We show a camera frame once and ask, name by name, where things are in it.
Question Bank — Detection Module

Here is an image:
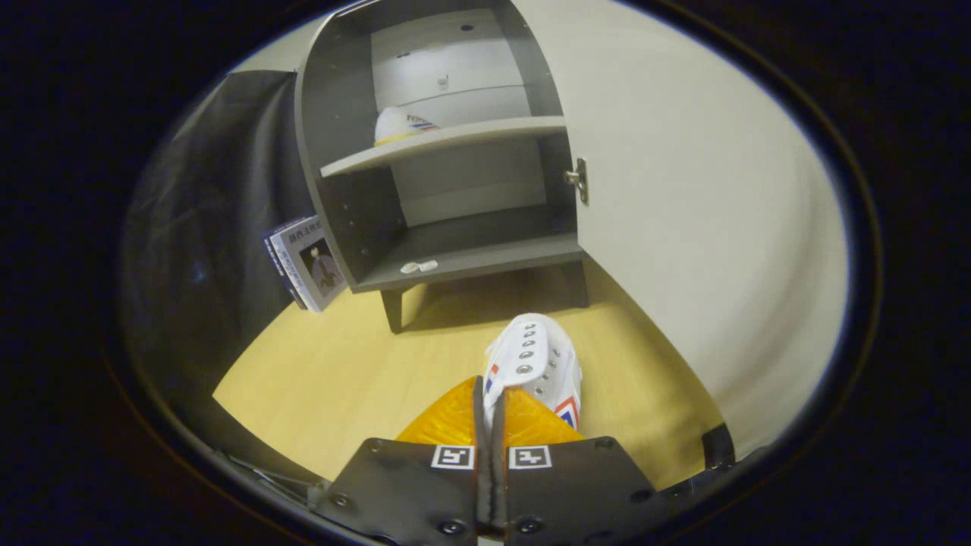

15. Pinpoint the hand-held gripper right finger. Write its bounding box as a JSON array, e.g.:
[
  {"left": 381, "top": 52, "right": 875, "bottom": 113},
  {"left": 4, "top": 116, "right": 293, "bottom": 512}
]
[{"left": 492, "top": 387, "right": 662, "bottom": 546}]

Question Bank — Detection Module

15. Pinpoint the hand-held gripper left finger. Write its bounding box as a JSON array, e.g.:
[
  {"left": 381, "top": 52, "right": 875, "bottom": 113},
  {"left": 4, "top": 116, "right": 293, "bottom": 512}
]
[{"left": 310, "top": 375, "right": 494, "bottom": 546}]

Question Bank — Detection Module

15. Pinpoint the white shoe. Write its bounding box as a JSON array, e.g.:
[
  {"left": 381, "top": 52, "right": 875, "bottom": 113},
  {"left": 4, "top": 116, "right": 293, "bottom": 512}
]
[
  {"left": 482, "top": 312, "right": 583, "bottom": 433},
  {"left": 374, "top": 106, "right": 441, "bottom": 146}
]

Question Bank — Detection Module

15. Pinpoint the beige shoe cabinet door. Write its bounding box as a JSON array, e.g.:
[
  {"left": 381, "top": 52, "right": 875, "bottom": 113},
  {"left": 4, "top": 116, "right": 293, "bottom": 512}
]
[{"left": 510, "top": 0, "right": 850, "bottom": 471}]

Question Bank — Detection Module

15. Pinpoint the metal door hinge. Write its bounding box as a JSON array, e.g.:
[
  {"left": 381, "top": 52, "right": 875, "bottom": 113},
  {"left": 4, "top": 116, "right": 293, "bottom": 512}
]
[{"left": 564, "top": 158, "right": 589, "bottom": 206}]

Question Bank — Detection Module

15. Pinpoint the white book with portrait cover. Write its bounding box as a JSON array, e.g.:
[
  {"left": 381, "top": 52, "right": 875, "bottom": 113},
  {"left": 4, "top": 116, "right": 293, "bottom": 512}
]
[{"left": 279, "top": 216, "right": 348, "bottom": 313}]

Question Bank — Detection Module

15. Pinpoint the white blue book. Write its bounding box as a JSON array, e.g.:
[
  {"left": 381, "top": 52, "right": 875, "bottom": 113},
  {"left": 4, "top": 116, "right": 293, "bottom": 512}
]
[{"left": 262, "top": 224, "right": 308, "bottom": 310}]

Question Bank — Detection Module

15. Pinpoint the black backdrop cloth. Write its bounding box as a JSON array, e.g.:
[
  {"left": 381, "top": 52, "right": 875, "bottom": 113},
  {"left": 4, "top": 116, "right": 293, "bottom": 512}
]
[{"left": 120, "top": 70, "right": 350, "bottom": 486}]

